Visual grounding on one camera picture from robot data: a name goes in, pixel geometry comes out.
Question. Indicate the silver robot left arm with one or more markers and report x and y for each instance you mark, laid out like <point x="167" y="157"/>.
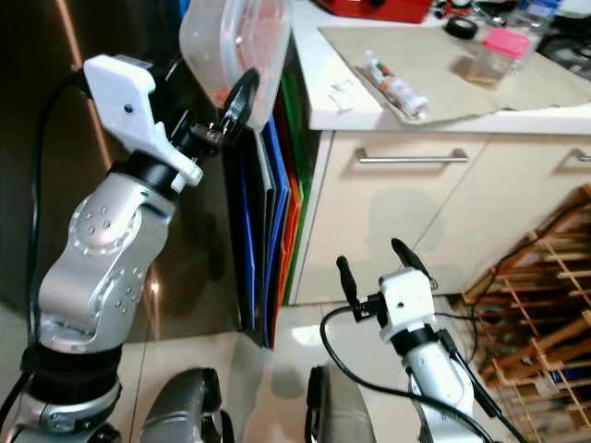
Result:
<point x="102" y="249"/>

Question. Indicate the wooden slatted rack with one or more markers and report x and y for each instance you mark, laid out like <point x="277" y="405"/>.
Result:
<point x="545" y="295"/>

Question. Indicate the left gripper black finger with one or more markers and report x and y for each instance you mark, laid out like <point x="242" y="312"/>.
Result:
<point x="242" y="100"/>

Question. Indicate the blue flat board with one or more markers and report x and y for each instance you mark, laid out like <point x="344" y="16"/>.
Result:
<point x="272" y="231"/>

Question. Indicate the beige counter mat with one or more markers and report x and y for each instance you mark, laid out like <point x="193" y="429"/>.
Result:
<point x="489" y="101"/>

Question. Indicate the jar with pink lid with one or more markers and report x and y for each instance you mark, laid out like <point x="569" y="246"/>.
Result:
<point x="500" y="53"/>

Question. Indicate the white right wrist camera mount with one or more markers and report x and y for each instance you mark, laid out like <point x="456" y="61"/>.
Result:
<point x="409" y="300"/>

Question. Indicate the grey robot right leg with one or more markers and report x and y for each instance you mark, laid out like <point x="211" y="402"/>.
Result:
<point x="337" y="411"/>

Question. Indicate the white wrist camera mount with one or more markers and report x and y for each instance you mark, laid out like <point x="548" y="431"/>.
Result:
<point x="409" y="300"/>
<point x="125" y="111"/>

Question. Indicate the clear plastic food container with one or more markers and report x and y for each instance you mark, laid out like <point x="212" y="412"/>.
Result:
<point x="222" y="37"/>

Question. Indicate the beige kitchen cabinet with drawers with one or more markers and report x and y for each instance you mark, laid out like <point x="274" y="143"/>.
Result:
<point x="406" y="231"/>

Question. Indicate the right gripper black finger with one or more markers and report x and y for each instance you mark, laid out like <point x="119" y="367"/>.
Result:
<point x="409" y="256"/>
<point x="348" y="281"/>

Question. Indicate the red coffee machine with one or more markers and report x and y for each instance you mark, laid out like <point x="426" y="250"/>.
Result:
<point x="374" y="7"/>

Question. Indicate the orange flat board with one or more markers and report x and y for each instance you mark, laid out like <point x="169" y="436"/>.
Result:
<point x="294" y="240"/>

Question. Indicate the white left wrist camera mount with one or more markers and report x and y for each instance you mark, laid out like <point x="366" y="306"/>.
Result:
<point x="125" y="111"/>

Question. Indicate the steel gas stove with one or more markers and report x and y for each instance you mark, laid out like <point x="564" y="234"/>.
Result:
<point x="572" y="51"/>

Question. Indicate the large dark steel fridge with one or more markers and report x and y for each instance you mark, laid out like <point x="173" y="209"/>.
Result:
<point x="28" y="185"/>

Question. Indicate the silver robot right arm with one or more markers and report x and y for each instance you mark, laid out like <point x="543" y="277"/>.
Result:
<point x="443" y="383"/>

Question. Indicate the grey robot left leg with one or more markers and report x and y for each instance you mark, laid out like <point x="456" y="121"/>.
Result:
<point x="180" y="411"/>

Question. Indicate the grey robot leg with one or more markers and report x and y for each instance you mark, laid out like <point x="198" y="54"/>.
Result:
<point x="337" y="411"/>
<point x="180" y="411"/>

